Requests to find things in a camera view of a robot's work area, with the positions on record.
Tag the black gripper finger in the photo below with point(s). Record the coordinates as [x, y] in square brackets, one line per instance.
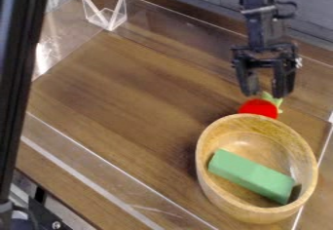
[248, 78]
[284, 78]

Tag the black clamp with cable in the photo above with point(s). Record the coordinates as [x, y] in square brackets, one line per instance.
[30, 217]

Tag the red plush strawberry toy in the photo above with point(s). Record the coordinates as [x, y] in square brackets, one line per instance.
[267, 106]

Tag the wooden bowl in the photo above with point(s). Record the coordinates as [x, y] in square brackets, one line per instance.
[271, 143]

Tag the clear acrylic table barrier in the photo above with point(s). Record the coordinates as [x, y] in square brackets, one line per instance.
[121, 101]

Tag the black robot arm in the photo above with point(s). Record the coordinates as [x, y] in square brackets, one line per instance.
[265, 23]

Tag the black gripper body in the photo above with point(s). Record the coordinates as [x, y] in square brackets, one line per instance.
[261, 56]

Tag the clear acrylic corner bracket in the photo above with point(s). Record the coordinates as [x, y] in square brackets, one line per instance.
[106, 18]

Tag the green rectangular block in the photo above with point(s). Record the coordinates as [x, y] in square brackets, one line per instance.
[253, 176]

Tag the black vertical post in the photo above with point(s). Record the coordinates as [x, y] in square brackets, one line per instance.
[20, 27]

